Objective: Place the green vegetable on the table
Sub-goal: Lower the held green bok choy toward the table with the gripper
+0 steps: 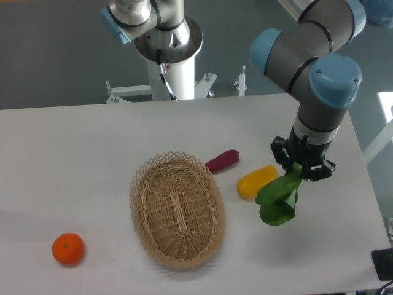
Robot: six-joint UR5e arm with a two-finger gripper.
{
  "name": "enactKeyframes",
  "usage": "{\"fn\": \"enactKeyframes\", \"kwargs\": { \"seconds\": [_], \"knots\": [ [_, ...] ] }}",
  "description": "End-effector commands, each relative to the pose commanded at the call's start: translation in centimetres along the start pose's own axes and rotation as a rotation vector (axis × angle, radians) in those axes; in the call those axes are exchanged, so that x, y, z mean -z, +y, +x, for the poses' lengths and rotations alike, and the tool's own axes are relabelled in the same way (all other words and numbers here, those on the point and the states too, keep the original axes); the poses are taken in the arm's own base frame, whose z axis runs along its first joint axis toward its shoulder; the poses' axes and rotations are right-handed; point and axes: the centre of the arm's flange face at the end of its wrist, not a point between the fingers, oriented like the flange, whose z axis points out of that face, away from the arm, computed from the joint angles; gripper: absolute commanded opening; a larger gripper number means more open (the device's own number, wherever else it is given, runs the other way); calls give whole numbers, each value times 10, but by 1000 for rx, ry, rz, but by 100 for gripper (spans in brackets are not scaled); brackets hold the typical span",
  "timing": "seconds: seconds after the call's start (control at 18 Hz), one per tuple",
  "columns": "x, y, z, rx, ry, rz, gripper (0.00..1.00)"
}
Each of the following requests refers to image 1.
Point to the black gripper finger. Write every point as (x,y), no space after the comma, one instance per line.
(322,171)
(280,153)

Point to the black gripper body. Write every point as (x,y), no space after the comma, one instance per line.
(307,147)

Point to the green leafy vegetable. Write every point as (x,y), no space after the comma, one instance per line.
(278,198)

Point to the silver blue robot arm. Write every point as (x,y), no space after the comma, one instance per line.
(304,63)

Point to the purple sweet potato toy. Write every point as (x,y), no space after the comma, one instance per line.
(223,161)

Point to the yellow pepper toy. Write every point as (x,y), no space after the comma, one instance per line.
(249,185)

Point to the black device at edge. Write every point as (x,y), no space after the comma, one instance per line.
(382,260)

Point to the woven wicker basket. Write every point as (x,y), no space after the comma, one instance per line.
(177,210)

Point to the orange tangerine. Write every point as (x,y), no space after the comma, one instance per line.
(68,249)

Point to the white frame bracket right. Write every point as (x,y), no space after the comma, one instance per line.
(203,87)

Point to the white frame bracket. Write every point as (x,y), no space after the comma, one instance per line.
(203,87)
(132,94)

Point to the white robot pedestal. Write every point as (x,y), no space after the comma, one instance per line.
(170,59)

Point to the white frame bracket left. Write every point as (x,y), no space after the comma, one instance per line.
(132,94)

